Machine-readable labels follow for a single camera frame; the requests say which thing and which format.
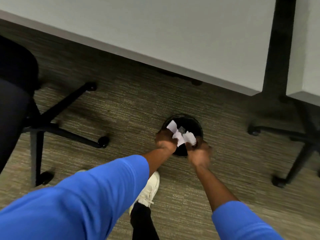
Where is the black round waste bin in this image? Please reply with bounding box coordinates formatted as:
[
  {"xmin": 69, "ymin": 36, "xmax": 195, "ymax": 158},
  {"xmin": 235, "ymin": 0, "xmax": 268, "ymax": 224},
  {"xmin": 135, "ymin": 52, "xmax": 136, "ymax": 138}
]
[{"xmin": 161, "ymin": 114, "xmax": 204, "ymax": 158}]

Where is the person's left forearm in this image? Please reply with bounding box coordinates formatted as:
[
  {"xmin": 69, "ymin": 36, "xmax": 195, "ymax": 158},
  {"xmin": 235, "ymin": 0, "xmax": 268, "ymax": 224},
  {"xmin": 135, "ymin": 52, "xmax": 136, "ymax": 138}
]
[{"xmin": 0, "ymin": 145, "xmax": 175, "ymax": 240}]

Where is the black wheeled chair base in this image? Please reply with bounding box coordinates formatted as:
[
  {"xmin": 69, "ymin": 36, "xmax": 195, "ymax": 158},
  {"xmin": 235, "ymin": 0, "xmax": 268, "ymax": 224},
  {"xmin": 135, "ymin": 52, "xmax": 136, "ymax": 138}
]
[{"xmin": 247, "ymin": 97, "xmax": 320, "ymax": 189}]

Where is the person's right hand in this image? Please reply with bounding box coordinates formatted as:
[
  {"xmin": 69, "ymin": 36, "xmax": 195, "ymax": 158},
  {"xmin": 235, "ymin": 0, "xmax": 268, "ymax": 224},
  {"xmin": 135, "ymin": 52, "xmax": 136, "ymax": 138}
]
[{"xmin": 185, "ymin": 140, "xmax": 213, "ymax": 170}]

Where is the person's left hand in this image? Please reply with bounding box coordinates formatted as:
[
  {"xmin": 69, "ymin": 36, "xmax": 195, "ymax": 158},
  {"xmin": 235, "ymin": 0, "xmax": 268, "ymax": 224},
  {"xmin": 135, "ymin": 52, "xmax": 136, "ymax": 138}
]
[{"xmin": 154, "ymin": 129, "xmax": 178, "ymax": 155}]

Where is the black trouser leg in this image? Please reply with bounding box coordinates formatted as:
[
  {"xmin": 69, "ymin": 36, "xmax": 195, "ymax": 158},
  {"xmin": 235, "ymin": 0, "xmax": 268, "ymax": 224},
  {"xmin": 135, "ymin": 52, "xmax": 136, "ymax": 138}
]
[{"xmin": 130, "ymin": 201, "xmax": 160, "ymax": 240}]

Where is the white paper piece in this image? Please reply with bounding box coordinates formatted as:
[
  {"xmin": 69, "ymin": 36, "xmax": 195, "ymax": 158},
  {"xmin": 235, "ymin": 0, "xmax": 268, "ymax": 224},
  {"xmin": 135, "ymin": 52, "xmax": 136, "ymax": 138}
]
[
  {"xmin": 182, "ymin": 131, "xmax": 197, "ymax": 146},
  {"xmin": 172, "ymin": 131, "xmax": 186, "ymax": 148},
  {"xmin": 166, "ymin": 120, "xmax": 178, "ymax": 134}
]

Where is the person's right forearm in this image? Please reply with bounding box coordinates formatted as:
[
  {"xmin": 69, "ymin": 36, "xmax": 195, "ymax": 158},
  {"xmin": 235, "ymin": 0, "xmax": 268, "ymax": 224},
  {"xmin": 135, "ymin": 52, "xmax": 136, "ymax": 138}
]
[{"xmin": 194, "ymin": 164, "xmax": 285, "ymax": 240}]

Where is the black office chair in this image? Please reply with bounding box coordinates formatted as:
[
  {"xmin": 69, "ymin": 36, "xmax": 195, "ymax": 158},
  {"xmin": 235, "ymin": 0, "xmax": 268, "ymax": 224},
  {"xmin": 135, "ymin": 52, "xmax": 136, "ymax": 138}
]
[{"xmin": 0, "ymin": 35, "xmax": 110, "ymax": 188}]

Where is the white sneaker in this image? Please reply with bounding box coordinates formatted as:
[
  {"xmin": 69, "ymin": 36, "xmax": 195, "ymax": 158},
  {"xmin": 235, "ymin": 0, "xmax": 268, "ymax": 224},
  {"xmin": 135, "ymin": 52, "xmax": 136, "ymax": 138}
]
[{"xmin": 129, "ymin": 171, "xmax": 160, "ymax": 215}]

